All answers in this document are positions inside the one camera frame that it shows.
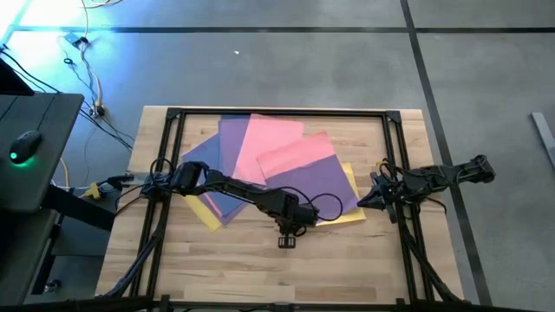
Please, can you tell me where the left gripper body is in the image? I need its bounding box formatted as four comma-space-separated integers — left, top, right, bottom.
271, 192, 320, 238

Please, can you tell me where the blue paper sheet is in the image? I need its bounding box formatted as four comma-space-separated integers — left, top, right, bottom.
180, 133, 248, 218

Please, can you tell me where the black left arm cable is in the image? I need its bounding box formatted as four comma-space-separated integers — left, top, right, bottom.
277, 185, 344, 223

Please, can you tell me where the black side desk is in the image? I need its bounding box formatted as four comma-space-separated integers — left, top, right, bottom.
0, 92, 118, 307

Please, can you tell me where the white floor cable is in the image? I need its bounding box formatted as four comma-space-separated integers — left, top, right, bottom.
79, 0, 125, 118

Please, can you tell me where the black connector cable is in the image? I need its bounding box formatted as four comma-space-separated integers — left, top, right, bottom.
97, 172, 151, 194

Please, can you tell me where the purple paper sheet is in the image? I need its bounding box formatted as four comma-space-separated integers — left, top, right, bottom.
219, 201, 251, 226
218, 114, 251, 177
264, 153, 360, 222

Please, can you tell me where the black desk screen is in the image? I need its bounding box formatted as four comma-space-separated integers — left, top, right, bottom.
0, 57, 36, 97

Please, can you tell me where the yellow paper sheet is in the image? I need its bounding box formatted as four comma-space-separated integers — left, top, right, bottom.
315, 162, 368, 227
184, 194, 223, 233

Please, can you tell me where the black aluminium frame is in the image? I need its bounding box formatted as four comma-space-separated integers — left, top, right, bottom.
97, 106, 465, 312

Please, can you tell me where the yellow connector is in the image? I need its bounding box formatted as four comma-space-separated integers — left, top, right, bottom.
81, 181, 103, 201

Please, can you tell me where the yellow cable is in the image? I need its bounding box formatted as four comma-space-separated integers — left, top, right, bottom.
59, 158, 71, 188

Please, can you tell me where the grey metal strip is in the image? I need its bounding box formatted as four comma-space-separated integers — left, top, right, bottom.
531, 111, 555, 171

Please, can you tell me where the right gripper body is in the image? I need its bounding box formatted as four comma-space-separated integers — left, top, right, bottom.
371, 171, 411, 213

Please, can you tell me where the grey power adapter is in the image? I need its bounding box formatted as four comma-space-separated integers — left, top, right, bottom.
63, 32, 90, 49

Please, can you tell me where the black floor cable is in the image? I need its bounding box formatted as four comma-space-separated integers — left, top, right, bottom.
0, 45, 135, 153

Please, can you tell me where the black computer mouse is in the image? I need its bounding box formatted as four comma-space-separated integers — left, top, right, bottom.
9, 129, 43, 166

